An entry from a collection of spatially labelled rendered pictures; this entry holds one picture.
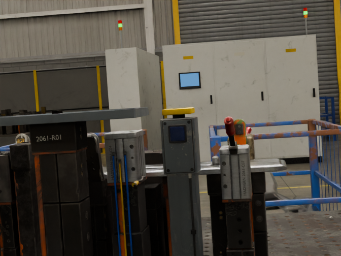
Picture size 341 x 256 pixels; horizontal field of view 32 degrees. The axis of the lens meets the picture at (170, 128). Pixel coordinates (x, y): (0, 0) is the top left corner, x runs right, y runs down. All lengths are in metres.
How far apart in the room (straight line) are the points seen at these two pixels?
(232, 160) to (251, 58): 8.11
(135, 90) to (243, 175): 8.13
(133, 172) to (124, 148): 0.06
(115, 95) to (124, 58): 0.60
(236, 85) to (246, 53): 0.52
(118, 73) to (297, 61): 2.81
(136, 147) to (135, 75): 8.08
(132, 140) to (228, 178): 0.23
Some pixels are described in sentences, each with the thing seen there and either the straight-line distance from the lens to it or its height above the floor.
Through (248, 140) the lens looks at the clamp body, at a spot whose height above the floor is 1.05.
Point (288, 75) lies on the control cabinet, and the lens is 9.48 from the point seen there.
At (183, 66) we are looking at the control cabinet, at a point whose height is 1.65.
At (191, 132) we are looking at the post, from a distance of 1.19.
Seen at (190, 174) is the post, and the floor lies 1.03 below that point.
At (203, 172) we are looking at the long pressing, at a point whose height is 0.99.
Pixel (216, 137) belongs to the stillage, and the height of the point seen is 0.94.
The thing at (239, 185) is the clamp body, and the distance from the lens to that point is 1.36.
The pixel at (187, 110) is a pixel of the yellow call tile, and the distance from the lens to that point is 1.19.
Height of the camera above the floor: 1.18
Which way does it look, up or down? 3 degrees down
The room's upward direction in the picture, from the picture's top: 4 degrees counter-clockwise
